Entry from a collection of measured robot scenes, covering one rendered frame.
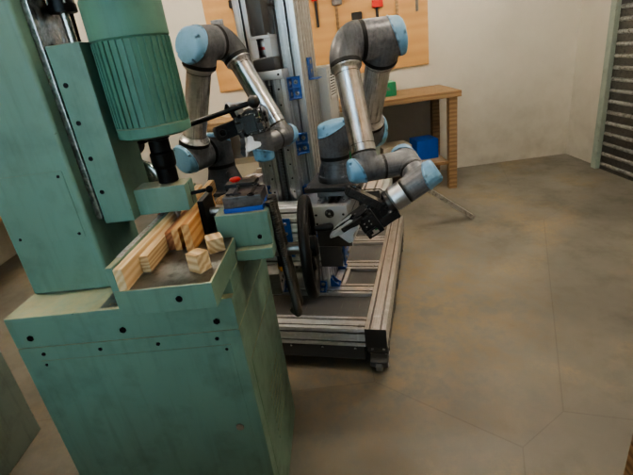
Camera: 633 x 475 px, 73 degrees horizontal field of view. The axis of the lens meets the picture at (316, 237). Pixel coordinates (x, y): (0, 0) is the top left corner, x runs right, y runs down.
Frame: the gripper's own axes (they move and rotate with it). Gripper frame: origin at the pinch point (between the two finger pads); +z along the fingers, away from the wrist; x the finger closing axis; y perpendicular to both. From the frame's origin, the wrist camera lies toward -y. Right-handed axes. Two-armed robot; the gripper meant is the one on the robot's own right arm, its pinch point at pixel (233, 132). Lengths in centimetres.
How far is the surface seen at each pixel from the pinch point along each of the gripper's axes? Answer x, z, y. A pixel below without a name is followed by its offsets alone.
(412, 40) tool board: 1, -320, 107
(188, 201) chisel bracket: 11.8, 15.3, -13.4
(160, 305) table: 25, 44, -16
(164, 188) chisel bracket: 6.7, 15.7, -17.9
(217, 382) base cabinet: 55, 34, -18
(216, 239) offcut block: 19.0, 29.8, -4.8
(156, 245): 16.1, 31.0, -18.1
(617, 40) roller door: 46, -270, 257
